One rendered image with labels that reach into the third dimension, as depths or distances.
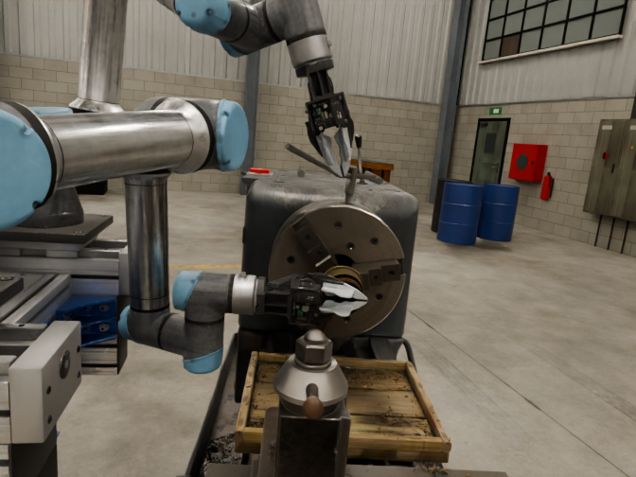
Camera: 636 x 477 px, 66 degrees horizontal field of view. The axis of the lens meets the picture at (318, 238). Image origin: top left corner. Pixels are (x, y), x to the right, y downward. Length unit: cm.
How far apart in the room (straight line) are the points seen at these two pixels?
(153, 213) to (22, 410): 44
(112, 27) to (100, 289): 55
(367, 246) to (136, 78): 1004
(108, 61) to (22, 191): 68
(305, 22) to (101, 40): 46
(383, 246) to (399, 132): 1115
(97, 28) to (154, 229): 46
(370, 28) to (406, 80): 146
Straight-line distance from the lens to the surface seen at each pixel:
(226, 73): 1112
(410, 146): 1237
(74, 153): 61
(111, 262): 107
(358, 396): 102
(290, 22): 93
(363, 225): 109
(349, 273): 99
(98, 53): 118
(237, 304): 91
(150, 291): 99
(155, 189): 93
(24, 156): 54
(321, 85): 90
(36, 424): 64
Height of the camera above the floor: 138
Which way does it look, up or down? 12 degrees down
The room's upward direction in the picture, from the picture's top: 5 degrees clockwise
